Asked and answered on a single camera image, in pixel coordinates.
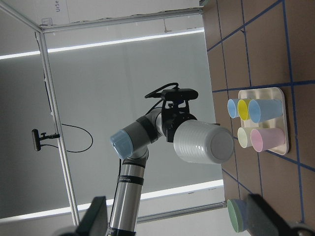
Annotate green bowl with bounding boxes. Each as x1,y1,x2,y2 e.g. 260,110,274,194
227,199,246,233

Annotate blue cup at tray end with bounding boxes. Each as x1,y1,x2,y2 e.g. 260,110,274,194
248,99,283,123

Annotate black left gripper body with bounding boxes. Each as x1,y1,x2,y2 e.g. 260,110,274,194
161,100,197,143

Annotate yellow cup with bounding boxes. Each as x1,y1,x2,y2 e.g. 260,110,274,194
237,99,251,120

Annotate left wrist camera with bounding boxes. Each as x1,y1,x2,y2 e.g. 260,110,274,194
160,88,198,101

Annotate beige plastic tray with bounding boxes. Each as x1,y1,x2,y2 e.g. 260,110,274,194
238,87,289,155

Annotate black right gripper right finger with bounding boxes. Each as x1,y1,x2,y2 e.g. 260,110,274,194
247,194,293,236

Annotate cream cup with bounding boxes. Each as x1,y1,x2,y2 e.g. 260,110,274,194
237,127,253,148

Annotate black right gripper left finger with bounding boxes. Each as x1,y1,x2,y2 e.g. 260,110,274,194
75,196,108,236

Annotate pink cup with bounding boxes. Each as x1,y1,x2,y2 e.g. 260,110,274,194
251,128,285,152

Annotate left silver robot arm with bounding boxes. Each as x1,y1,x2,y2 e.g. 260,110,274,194
106,98,196,236

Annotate black camera on frame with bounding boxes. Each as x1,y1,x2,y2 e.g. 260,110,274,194
32,129,60,151

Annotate blue-grey bowl underneath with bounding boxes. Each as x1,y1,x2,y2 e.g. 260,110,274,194
234,200,248,233

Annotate grey-white ikea cup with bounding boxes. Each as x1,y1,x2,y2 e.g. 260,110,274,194
173,120,234,164

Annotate blue cup near front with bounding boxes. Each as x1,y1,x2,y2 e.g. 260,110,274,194
227,99,240,118

